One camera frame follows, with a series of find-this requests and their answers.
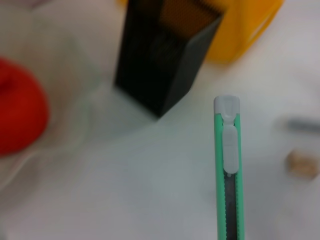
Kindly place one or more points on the beige eraser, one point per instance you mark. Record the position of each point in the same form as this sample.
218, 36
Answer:
302, 163

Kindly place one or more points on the translucent green fruit plate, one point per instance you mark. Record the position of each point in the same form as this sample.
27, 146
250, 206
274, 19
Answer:
75, 75

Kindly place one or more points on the yellow plastic bin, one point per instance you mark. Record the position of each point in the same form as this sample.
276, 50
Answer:
237, 30

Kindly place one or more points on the black mesh pen holder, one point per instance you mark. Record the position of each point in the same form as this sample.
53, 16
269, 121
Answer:
155, 70

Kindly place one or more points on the grey marker pen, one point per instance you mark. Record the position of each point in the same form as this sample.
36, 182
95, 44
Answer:
305, 125

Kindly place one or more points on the green utility knife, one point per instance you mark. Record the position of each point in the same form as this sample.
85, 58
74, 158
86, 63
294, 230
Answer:
230, 150

